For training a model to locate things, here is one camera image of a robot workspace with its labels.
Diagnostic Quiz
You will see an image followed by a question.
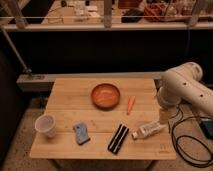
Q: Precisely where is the black striped case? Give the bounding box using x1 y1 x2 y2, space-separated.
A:
107 124 129 155

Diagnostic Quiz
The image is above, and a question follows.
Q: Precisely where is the orange pepper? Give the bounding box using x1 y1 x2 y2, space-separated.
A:
127 96 136 115

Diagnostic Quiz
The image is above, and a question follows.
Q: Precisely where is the diagonal metal pole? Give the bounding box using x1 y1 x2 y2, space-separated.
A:
0 26 32 77

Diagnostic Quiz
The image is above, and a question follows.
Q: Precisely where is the orange ceramic bowl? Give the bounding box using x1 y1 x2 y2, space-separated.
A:
91 83 120 109

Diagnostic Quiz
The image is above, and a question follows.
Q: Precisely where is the blue sponge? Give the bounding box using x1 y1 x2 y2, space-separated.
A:
73 122 90 145

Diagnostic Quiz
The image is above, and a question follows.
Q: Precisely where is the clear plastic bottle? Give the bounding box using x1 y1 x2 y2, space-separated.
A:
132 121 165 140

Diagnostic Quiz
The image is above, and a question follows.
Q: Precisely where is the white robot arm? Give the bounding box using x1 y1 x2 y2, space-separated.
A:
157 62 213 124

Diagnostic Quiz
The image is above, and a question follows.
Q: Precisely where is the black floor cable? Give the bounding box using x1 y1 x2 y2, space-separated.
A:
168 105 213 169

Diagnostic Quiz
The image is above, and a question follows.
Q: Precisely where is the metal railing shelf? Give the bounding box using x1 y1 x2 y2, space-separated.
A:
0 0 213 31

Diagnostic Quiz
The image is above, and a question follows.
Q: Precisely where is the wooden table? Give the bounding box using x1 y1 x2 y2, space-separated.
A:
30 78 176 160

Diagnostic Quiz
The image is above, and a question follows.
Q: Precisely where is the white paper cup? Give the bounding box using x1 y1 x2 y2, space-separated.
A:
35 114 56 138

